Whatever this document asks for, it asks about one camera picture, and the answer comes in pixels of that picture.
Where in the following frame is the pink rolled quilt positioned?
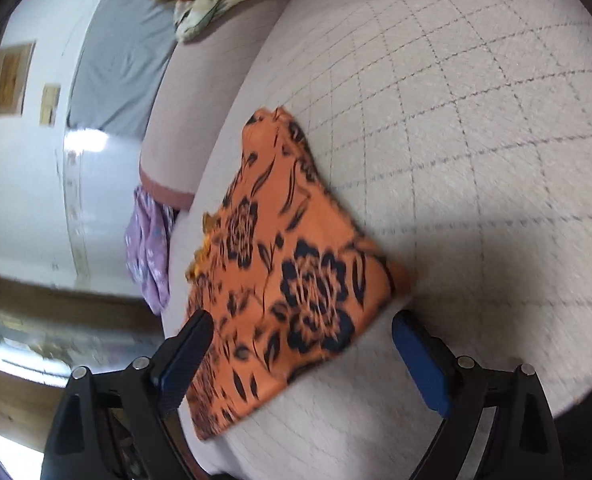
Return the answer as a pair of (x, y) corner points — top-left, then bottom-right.
(139, 0), (297, 211)

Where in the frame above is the large framed wall picture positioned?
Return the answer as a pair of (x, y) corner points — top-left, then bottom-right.
(0, 42), (36, 117)

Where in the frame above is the small framed wall picture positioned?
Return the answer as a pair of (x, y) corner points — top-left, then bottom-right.
(40, 85), (61, 126)

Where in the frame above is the purple floral cloth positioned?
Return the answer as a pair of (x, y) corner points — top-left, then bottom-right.
(124, 185), (177, 316)

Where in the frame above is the wooden door with stained glass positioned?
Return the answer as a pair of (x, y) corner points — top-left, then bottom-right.
(0, 272), (177, 453)

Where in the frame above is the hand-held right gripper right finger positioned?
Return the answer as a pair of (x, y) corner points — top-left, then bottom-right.
(392, 310), (566, 480)

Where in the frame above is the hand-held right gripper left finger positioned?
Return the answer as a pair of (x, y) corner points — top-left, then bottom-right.
(40, 309), (215, 480)

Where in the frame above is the pale quilted bed sheet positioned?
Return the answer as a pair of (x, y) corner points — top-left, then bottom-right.
(163, 0), (592, 480)

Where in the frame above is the grey pillow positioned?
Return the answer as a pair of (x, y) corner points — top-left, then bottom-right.
(66, 0), (181, 137)

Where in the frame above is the orange black floral top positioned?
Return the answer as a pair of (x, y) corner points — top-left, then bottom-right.
(183, 106), (413, 442)

